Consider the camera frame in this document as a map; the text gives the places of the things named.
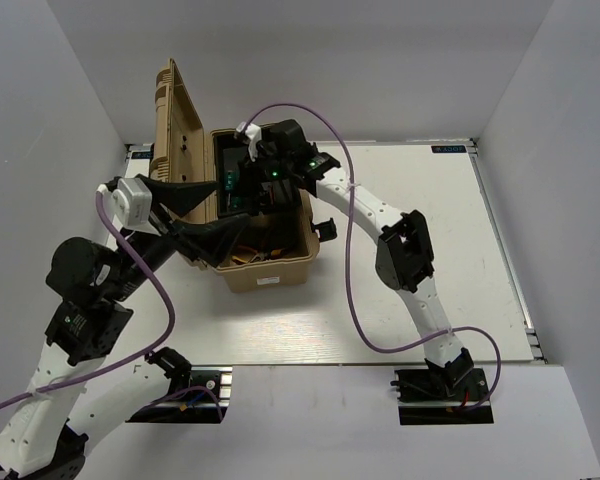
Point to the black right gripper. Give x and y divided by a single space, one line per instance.
254 167

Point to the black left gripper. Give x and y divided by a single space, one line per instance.
211 240

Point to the yellow black needle-nose pliers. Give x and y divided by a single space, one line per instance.
245 255

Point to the green stubby phillips screwdriver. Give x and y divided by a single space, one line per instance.
231 179

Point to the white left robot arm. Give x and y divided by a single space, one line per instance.
47 437

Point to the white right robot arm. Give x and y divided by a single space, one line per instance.
404 253

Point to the black toolbox tray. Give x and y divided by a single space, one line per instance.
228 151

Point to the tan plastic toolbox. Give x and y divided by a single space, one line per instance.
183 152

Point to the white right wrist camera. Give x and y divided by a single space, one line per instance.
250 134

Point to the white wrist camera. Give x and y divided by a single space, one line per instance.
250 134
127 201

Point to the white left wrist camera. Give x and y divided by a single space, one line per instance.
127 201

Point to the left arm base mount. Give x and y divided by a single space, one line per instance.
202 397

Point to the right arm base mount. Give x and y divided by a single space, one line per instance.
425 401

